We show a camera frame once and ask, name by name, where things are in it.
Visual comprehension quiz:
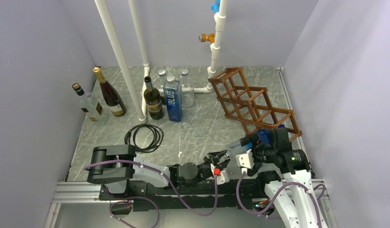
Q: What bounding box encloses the clear glass bottle silver cap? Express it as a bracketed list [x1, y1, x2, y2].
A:
[179, 68, 195, 107]

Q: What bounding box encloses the blue label clear bottle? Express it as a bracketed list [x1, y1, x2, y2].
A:
[164, 75, 182, 122]

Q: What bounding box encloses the dark green wine bottle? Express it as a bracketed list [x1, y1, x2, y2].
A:
[143, 76, 164, 120]

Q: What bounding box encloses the clear glass bottle white cap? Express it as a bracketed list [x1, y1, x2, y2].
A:
[158, 69, 167, 85]

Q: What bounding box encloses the dark red wine bottle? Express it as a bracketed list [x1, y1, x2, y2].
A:
[93, 66, 127, 117]

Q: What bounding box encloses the small clear bottle black cap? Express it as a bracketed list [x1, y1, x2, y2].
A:
[72, 83, 107, 124]

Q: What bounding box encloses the clear square bottle black cap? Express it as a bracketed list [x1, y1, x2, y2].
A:
[224, 124, 292, 163]

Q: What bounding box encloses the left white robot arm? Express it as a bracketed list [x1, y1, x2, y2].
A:
[84, 144, 231, 200]

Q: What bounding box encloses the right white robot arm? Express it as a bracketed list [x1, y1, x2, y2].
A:
[225, 126, 328, 228]

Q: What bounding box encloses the brown wooden wine rack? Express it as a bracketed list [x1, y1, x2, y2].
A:
[208, 67, 303, 142]

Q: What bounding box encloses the orange pipe valve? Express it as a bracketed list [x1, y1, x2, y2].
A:
[198, 33, 215, 44]

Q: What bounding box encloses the blue pipe valve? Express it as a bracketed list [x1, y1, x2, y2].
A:
[211, 0, 221, 13]

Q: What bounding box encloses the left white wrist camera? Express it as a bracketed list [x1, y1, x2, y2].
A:
[212, 168, 231, 185]

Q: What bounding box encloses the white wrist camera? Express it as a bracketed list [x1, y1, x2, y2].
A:
[235, 149, 255, 173]
[212, 168, 231, 185]

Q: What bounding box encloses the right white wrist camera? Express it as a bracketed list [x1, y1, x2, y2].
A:
[235, 149, 255, 173]

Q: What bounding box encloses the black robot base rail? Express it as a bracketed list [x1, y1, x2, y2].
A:
[99, 179, 268, 209]

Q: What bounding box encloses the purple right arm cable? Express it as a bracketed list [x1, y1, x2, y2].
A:
[236, 171, 326, 228]

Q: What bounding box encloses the black coiled cable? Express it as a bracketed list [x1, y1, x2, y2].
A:
[124, 123, 164, 154]

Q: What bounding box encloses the white PVC pipe frame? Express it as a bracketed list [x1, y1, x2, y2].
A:
[94, 0, 229, 124]

